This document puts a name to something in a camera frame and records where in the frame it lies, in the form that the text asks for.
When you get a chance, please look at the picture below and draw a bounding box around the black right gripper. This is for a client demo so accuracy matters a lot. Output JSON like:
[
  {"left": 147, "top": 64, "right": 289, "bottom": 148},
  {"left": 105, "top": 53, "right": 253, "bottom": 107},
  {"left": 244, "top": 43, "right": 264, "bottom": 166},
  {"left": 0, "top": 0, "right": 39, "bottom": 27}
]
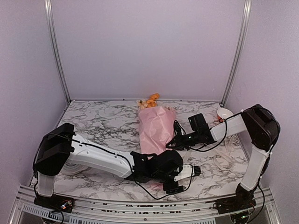
[{"left": 166, "top": 130, "right": 200, "bottom": 150}]

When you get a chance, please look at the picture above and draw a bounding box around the pink wrapping paper sheet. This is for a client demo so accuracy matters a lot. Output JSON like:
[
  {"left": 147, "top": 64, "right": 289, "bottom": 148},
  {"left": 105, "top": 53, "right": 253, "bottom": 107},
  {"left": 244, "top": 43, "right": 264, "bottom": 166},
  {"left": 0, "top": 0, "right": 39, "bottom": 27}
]
[{"left": 137, "top": 106, "right": 185, "bottom": 191}]

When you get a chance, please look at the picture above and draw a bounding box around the cream printed ribbon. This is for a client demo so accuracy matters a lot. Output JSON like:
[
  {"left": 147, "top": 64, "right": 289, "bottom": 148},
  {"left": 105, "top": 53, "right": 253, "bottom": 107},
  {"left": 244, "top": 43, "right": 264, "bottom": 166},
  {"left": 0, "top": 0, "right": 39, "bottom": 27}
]
[{"left": 193, "top": 135, "right": 236, "bottom": 171}]

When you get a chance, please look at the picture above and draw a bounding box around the orange fake flower stem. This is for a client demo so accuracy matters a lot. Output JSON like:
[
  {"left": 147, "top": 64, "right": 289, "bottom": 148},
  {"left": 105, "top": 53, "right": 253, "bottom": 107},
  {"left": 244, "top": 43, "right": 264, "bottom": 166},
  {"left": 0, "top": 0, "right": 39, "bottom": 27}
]
[{"left": 146, "top": 93, "right": 160, "bottom": 108}]

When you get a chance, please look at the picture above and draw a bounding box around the peach fake flower stem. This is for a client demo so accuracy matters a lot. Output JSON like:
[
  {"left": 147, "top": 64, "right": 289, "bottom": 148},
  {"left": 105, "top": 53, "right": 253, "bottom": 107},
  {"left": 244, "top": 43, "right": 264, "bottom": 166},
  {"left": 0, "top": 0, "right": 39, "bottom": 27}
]
[{"left": 137, "top": 100, "right": 147, "bottom": 111}]

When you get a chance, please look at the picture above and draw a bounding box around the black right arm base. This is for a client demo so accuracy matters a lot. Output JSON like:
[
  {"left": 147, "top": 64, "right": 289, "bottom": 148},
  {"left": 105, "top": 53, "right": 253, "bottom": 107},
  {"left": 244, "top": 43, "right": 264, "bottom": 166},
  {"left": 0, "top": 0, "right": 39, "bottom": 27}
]
[{"left": 213, "top": 184, "right": 257, "bottom": 214}]

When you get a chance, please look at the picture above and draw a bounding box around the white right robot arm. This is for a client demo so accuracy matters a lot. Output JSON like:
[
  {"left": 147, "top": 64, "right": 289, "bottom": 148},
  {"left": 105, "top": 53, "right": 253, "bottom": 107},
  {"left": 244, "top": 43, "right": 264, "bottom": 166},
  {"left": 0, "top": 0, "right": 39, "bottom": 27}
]
[{"left": 174, "top": 104, "right": 280, "bottom": 191}]

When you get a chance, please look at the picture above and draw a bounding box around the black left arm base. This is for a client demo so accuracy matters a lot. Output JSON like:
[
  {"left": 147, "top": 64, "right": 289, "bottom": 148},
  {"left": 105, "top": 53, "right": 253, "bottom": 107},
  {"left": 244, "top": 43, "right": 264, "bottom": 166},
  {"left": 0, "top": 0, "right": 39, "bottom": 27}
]
[{"left": 34, "top": 195, "right": 74, "bottom": 213}]

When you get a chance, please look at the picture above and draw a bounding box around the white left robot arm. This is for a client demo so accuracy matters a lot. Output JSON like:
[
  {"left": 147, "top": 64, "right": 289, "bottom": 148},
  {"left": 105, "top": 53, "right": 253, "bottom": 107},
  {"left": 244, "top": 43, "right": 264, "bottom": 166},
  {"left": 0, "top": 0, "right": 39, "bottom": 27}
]
[{"left": 33, "top": 123, "right": 185, "bottom": 208}]

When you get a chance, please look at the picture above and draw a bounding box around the orange bowl white inside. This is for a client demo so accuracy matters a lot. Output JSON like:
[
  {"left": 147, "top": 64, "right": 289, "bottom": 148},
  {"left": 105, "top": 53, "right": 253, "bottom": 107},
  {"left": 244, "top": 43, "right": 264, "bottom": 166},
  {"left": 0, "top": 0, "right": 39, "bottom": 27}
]
[{"left": 216, "top": 108, "right": 234, "bottom": 123}]

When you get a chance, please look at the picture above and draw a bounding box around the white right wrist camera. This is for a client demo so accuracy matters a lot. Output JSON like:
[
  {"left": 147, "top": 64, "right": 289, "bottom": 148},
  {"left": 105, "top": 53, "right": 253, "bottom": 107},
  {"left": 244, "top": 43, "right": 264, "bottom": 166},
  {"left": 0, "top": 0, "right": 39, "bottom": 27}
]
[{"left": 173, "top": 120, "right": 186, "bottom": 136}]

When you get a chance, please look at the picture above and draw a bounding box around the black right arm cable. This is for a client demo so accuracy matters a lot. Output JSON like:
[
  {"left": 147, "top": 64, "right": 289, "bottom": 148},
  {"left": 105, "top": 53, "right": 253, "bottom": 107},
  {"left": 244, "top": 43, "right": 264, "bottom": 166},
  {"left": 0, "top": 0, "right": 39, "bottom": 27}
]
[{"left": 186, "top": 116, "right": 281, "bottom": 152}]

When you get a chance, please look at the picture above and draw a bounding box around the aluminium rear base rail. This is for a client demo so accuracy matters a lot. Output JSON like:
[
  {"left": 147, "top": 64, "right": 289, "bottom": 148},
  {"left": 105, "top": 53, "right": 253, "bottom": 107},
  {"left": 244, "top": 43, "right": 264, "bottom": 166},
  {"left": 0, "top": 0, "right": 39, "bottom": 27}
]
[{"left": 71, "top": 98, "right": 221, "bottom": 103}]

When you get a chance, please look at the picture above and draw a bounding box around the aluminium front rail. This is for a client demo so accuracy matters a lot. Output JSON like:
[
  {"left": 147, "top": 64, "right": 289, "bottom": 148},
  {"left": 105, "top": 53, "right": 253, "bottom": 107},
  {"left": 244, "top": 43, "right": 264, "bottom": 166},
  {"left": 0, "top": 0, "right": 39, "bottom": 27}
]
[{"left": 8, "top": 186, "right": 281, "bottom": 224}]

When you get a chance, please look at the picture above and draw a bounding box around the aluminium frame post right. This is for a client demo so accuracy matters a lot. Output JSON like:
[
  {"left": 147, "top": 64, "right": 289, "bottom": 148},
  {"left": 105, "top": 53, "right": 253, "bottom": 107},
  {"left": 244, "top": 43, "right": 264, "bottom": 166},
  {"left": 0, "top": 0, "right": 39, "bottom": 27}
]
[{"left": 221, "top": 0, "right": 252, "bottom": 105}]

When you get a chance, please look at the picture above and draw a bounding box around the aluminium frame post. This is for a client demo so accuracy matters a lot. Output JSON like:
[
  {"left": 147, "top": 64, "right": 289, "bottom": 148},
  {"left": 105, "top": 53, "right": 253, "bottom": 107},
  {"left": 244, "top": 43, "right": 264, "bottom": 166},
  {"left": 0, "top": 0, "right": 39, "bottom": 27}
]
[
  {"left": 44, "top": 0, "right": 71, "bottom": 104},
  {"left": 221, "top": 0, "right": 252, "bottom": 105}
]

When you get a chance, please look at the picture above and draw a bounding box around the aluminium frame post left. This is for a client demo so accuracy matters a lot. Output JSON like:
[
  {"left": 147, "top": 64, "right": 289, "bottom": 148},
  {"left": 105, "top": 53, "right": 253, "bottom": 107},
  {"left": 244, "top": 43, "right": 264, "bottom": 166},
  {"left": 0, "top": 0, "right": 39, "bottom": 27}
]
[{"left": 44, "top": 0, "right": 71, "bottom": 104}]

